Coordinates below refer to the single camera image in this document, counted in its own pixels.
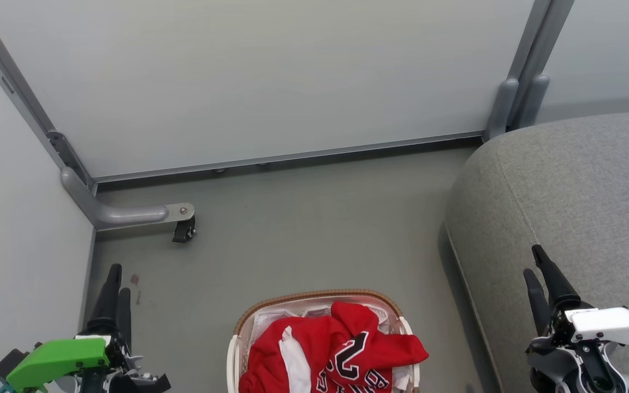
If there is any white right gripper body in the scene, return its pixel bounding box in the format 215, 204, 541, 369
526, 306, 629, 393

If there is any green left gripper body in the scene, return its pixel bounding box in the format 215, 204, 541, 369
5, 334, 171, 393

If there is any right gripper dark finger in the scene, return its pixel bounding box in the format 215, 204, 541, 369
531, 245, 595, 313
523, 269, 554, 337

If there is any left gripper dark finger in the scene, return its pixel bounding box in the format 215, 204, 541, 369
117, 288, 133, 351
82, 264, 123, 336

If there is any grey fabric sofa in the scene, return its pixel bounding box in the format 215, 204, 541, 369
444, 109, 629, 393

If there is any grey partition foot leg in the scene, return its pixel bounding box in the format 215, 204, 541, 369
61, 166, 195, 231

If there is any black caster wheel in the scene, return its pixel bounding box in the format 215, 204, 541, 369
172, 216, 197, 243

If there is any white laundry basket brown rim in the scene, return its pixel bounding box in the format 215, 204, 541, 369
227, 289, 422, 393

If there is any red jersey with number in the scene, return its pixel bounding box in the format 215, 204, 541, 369
239, 301, 430, 393

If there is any grey double partition frame post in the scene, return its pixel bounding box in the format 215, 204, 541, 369
484, 0, 575, 142

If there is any grey partition bottom rail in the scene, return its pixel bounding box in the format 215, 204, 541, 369
93, 130, 485, 184

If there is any grey slanted partition frame post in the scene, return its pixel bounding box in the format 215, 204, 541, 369
0, 11, 98, 194

